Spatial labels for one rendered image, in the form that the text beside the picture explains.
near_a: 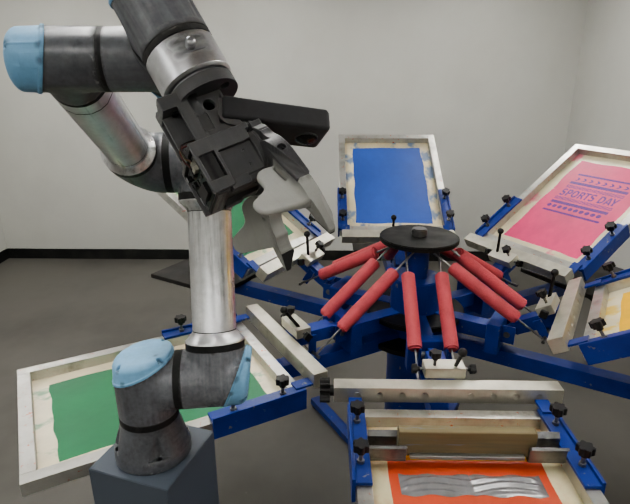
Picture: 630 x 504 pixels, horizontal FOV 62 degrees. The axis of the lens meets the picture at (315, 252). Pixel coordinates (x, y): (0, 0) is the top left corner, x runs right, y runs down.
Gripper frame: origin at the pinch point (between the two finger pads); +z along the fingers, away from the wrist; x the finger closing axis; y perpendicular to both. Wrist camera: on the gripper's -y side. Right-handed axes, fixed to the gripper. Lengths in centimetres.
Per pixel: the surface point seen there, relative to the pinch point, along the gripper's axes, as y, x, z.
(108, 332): 22, -389, -51
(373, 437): -25, -87, 44
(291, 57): -230, -365, -203
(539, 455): -56, -71, 68
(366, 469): -17, -81, 47
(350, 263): -73, -147, -1
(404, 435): -30, -80, 46
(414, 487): -25, -78, 57
